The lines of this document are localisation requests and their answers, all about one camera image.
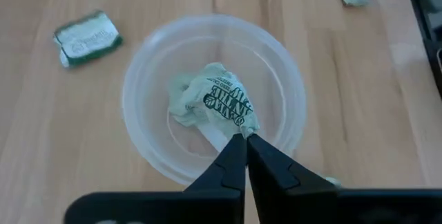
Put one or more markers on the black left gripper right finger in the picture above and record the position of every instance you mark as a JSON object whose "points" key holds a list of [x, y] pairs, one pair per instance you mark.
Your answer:
{"points": [[283, 189]]}

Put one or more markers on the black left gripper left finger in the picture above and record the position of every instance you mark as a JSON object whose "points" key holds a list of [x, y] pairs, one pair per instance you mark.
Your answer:
{"points": [[228, 172]]}

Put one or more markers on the white paper strip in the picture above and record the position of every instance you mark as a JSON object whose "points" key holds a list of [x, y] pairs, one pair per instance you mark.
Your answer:
{"points": [[215, 137]]}

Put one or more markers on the clear plastic bowl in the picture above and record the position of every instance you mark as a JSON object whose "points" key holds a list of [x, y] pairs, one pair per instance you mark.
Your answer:
{"points": [[155, 61]]}

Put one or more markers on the black metal table frame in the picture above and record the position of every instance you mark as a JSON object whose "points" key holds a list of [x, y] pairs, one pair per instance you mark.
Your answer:
{"points": [[431, 44]]}

